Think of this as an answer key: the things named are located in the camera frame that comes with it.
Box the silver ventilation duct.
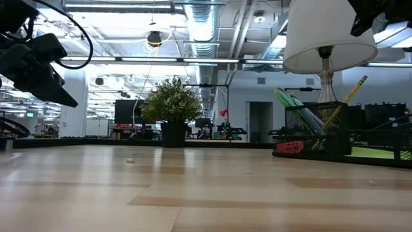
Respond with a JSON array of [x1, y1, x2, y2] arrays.
[[186, 0, 217, 59]]

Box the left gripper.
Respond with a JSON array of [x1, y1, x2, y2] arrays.
[[0, 43, 79, 109]]

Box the black ceiling-hung device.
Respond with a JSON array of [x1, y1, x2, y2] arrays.
[[147, 30, 163, 48]]

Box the yellow pencil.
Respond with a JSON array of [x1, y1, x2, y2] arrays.
[[321, 75, 368, 130]]

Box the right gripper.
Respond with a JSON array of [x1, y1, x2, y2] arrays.
[[349, 0, 412, 37]]

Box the black cable loop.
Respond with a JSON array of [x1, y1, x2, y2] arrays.
[[0, 115, 32, 138]]

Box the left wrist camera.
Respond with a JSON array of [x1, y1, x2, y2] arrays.
[[28, 33, 68, 64]]

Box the black aluminium table frame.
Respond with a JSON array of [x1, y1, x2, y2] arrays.
[[0, 137, 274, 150]]

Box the white cabinets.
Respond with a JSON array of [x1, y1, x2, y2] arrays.
[[85, 118, 109, 137]]

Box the green sticky note pad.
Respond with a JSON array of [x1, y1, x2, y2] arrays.
[[349, 146, 412, 161]]

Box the black monitor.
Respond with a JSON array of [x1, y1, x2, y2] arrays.
[[114, 99, 145, 125]]

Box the small green potted plant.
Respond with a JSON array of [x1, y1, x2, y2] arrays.
[[140, 76, 203, 148]]

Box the black storage crates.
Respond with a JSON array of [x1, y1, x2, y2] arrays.
[[347, 102, 411, 130]]

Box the black mesh desk organizer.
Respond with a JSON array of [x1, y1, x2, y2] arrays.
[[267, 101, 412, 169]]

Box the white shade table lamp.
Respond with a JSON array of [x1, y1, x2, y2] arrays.
[[283, 0, 379, 104]]

